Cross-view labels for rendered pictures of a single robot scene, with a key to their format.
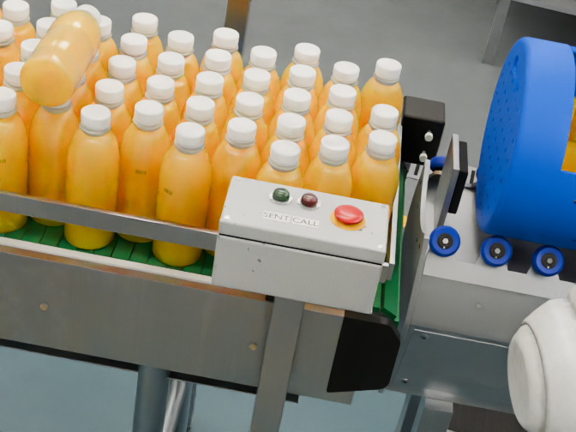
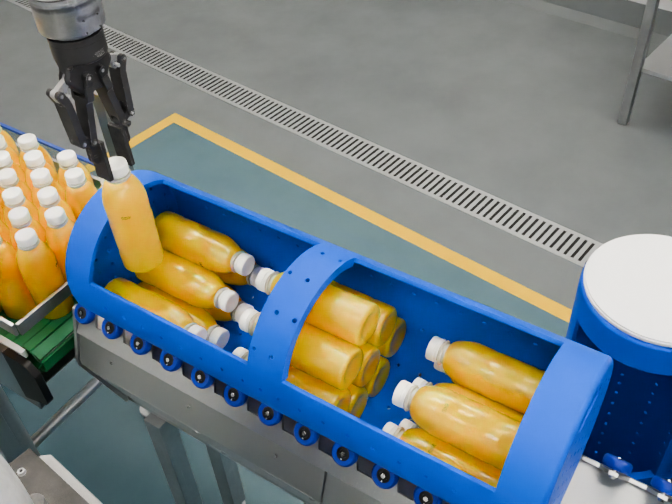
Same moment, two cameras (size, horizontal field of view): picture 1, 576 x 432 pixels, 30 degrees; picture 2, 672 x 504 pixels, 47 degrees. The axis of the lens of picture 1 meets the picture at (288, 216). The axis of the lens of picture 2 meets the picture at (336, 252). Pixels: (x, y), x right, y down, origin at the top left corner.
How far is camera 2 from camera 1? 1.42 m
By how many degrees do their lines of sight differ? 28
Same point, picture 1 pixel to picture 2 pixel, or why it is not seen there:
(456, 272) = (94, 335)
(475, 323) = (112, 374)
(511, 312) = (129, 373)
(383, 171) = (23, 258)
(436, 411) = (150, 424)
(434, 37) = (588, 97)
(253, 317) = not seen: outside the picture
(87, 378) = not seen: hidden behind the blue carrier
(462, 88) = (581, 145)
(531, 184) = (78, 289)
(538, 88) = (83, 218)
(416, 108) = not seen: hidden behind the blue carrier
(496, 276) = (116, 345)
